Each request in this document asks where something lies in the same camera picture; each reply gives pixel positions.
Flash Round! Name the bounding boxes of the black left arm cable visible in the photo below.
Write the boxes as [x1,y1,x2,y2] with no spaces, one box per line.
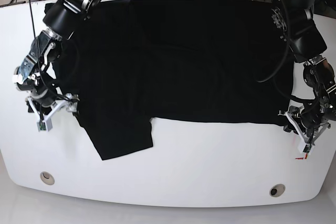
[253,0,318,104]

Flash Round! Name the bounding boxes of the table grommet hole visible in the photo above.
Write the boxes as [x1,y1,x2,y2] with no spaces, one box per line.
[40,172,55,186]
[269,184,286,197]

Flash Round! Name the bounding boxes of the red tape rectangle marking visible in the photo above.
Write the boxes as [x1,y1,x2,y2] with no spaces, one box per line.
[295,140,310,161]

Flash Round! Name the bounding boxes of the black t-shirt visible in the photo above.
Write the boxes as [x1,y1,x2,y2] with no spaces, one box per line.
[52,0,293,160]

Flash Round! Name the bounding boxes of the right table grommet hole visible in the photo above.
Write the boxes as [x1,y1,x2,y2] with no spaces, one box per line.
[269,184,286,197]

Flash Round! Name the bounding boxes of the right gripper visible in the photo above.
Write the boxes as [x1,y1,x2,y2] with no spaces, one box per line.
[13,66,61,108]

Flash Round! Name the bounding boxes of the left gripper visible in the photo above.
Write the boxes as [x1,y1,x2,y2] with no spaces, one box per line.
[299,90,335,135]

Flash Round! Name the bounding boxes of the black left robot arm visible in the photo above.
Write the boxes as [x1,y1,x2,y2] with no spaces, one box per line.
[273,0,335,137]

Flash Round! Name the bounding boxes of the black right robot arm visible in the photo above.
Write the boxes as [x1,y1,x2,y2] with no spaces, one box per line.
[13,0,101,108]

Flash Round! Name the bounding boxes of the left table grommet hole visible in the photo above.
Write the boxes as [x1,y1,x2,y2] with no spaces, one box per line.
[40,172,55,186]

